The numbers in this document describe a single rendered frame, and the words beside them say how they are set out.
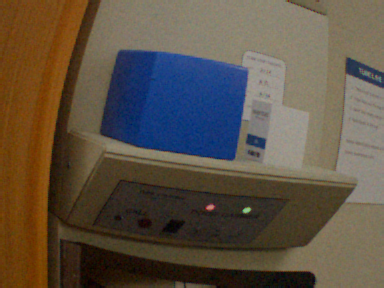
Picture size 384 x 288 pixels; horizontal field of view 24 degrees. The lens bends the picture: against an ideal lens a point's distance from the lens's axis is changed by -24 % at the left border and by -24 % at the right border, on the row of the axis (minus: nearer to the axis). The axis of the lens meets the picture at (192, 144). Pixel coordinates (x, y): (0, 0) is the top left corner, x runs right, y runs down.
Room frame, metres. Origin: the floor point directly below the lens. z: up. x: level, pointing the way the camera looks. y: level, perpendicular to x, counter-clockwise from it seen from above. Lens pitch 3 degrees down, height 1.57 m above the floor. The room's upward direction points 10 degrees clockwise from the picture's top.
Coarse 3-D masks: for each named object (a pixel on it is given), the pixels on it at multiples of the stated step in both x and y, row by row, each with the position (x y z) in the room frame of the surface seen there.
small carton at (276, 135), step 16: (256, 112) 1.13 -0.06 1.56; (272, 112) 1.10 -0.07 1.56; (288, 112) 1.10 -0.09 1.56; (304, 112) 1.11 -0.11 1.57; (256, 128) 1.12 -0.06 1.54; (272, 128) 1.10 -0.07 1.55; (288, 128) 1.11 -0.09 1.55; (304, 128) 1.11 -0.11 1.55; (256, 144) 1.12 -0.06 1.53; (272, 144) 1.10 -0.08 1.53; (288, 144) 1.11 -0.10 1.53; (304, 144) 1.12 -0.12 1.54; (256, 160) 1.11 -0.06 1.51; (272, 160) 1.10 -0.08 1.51; (288, 160) 1.11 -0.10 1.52
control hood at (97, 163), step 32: (64, 160) 1.07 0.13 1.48; (96, 160) 0.99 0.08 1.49; (128, 160) 0.99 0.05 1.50; (160, 160) 1.01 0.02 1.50; (192, 160) 1.02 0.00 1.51; (224, 160) 1.04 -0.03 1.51; (64, 192) 1.06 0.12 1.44; (96, 192) 1.02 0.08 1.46; (224, 192) 1.06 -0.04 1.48; (256, 192) 1.08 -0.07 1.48; (288, 192) 1.09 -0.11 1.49; (320, 192) 1.11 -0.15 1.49; (288, 224) 1.15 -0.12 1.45; (320, 224) 1.17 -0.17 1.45
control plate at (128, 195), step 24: (120, 192) 1.03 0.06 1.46; (144, 192) 1.03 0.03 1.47; (168, 192) 1.04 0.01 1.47; (192, 192) 1.05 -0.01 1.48; (144, 216) 1.07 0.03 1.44; (168, 216) 1.07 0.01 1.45; (192, 216) 1.08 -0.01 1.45; (216, 216) 1.09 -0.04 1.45; (240, 216) 1.10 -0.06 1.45; (264, 216) 1.11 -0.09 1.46; (192, 240) 1.12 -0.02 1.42; (216, 240) 1.13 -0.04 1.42; (240, 240) 1.14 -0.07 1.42
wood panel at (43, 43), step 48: (0, 0) 1.34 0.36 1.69; (48, 0) 1.04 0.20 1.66; (0, 48) 1.22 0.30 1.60; (48, 48) 0.97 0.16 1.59; (0, 96) 1.14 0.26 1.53; (48, 96) 0.97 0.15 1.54; (0, 144) 1.10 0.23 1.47; (48, 144) 0.97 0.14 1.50; (0, 192) 1.08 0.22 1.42; (0, 240) 1.08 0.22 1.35
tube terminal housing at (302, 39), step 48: (96, 0) 1.09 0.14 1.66; (144, 0) 1.11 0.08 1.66; (192, 0) 1.13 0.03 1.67; (240, 0) 1.16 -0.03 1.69; (96, 48) 1.09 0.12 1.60; (144, 48) 1.11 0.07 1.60; (192, 48) 1.14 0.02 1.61; (240, 48) 1.17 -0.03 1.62; (288, 48) 1.20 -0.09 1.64; (96, 96) 1.09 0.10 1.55; (288, 96) 1.20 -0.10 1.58; (240, 144) 1.18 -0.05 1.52; (48, 192) 1.12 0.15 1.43; (48, 240) 1.11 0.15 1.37; (96, 240) 1.10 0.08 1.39; (144, 240) 1.13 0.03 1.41
